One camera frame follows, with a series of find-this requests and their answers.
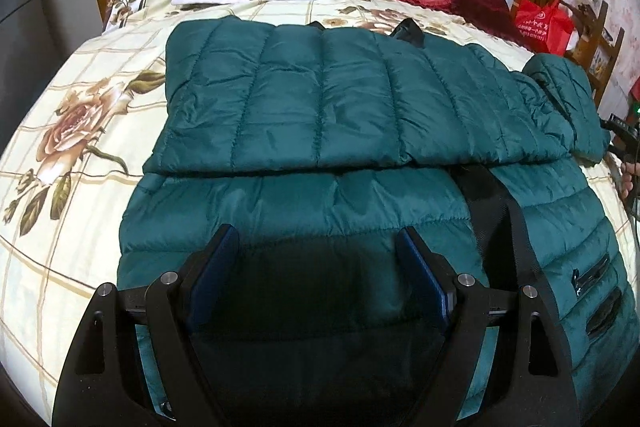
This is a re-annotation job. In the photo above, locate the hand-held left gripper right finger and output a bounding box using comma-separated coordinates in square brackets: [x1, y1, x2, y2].
[394, 226, 581, 427]

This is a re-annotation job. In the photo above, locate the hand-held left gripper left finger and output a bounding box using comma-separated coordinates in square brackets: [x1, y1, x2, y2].
[52, 224, 241, 427]

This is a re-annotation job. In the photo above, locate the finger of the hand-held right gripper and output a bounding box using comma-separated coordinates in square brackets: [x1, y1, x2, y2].
[601, 115, 632, 158]

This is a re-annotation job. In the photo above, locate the dark green puffer jacket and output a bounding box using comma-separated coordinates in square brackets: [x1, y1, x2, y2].
[116, 19, 637, 427]

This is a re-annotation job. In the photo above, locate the person's right hand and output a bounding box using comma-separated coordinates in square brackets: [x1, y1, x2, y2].
[619, 158, 640, 202]

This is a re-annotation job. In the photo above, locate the wooden chair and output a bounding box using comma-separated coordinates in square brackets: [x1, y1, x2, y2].
[556, 0, 625, 108]

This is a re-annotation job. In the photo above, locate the floral pink curtain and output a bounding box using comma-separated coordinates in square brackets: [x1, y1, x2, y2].
[592, 0, 640, 100]

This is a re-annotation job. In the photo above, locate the red plastic bag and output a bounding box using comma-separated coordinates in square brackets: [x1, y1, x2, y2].
[514, 0, 576, 58]

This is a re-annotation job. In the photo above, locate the floral checked bed quilt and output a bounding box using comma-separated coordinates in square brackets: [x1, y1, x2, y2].
[0, 0, 640, 427]

